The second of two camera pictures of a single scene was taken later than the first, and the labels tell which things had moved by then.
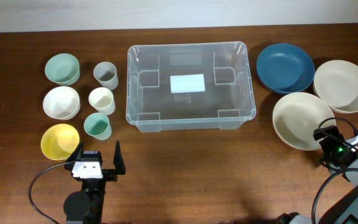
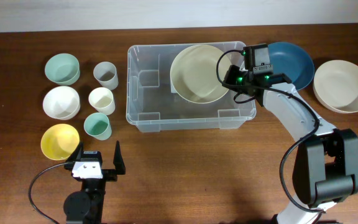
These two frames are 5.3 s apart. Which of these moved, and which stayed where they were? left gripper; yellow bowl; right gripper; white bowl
Moved: right gripper
Stayed: left gripper; white bowl; yellow bowl
